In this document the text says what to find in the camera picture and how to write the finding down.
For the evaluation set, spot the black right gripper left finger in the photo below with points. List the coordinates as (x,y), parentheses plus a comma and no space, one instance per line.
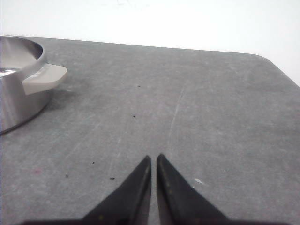
(129,204)

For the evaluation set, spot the stainless steel pot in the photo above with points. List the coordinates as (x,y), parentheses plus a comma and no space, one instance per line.
(26,81)

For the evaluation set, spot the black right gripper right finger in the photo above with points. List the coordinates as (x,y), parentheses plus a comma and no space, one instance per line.
(179,202)

